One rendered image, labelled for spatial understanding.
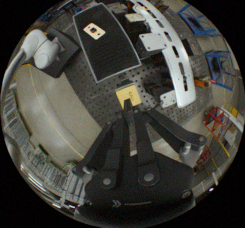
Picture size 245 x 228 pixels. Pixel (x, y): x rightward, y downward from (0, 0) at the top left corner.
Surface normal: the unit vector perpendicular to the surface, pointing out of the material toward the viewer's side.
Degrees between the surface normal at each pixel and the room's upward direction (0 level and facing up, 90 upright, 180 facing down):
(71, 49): 45
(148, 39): 0
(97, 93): 0
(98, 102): 0
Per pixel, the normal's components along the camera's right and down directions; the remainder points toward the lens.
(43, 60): 0.42, 0.83
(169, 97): -0.03, 0.37
